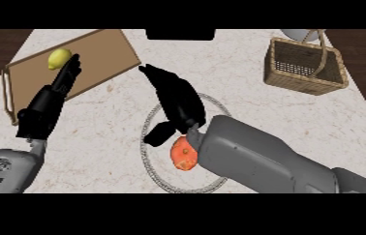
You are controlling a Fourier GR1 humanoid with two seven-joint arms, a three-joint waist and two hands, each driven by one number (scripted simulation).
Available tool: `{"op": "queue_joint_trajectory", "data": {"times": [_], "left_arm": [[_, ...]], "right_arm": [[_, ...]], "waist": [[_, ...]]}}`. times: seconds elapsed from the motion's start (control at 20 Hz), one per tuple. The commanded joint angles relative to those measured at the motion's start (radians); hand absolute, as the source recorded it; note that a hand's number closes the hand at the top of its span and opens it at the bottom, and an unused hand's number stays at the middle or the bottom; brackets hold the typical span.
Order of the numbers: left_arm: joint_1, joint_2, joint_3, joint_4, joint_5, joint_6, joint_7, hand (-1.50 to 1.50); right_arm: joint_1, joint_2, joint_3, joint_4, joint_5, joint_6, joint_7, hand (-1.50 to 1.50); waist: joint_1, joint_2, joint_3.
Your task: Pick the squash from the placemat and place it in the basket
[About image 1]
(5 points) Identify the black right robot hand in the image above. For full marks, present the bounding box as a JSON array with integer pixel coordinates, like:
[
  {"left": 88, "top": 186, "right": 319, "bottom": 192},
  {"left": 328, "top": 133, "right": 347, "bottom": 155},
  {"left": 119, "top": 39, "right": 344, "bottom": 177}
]
[{"left": 137, "top": 63, "right": 207, "bottom": 148}]

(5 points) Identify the yellow lemon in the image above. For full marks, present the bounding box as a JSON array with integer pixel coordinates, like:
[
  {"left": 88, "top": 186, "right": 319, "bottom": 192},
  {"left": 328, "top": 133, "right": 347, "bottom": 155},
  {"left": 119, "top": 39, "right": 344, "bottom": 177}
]
[{"left": 47, "top": 47, "right": 74, "bottom": 71}]

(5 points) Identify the black appliance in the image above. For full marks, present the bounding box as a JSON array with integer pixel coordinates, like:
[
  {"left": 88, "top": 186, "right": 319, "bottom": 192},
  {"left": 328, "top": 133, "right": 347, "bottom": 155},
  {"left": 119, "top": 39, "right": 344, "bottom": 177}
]
[{"left": 145, "top": 29, "right": 217, "bottom": 42}]

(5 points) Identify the brown wooden cutting board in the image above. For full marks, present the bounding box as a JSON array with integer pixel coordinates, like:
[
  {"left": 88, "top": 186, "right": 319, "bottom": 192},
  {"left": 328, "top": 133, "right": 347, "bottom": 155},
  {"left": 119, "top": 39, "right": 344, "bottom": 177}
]
[{"left": 0, "top": 29, "right": 143, "bottom": 127}]

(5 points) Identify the wicker basket with handle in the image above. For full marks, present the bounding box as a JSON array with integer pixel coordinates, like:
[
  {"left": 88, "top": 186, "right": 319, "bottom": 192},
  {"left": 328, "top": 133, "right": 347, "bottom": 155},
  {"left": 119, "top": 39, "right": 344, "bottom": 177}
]
[{"left": 263, "top": 29, "right": 350, "bottom": 97}]

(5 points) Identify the pale grey round object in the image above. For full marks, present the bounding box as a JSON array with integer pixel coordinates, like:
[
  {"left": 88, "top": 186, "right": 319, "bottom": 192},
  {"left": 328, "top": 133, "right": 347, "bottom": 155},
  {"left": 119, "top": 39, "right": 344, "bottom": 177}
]
[{"left": 279, "top": 29, "right": 322, "bottom": 43}]

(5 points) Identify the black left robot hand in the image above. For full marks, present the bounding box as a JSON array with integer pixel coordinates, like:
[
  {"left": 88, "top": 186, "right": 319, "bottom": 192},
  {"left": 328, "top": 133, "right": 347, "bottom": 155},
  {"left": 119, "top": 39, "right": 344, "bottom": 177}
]
[{"left": 15, "top": 53, "right": 83, "bottom": 141}]

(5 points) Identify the orange squash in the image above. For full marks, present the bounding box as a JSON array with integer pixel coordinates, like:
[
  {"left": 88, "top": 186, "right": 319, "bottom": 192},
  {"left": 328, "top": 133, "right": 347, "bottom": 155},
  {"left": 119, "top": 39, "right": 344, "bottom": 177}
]
[{"left": 170, "top": 135, "right": 201, "bottom": 172}]

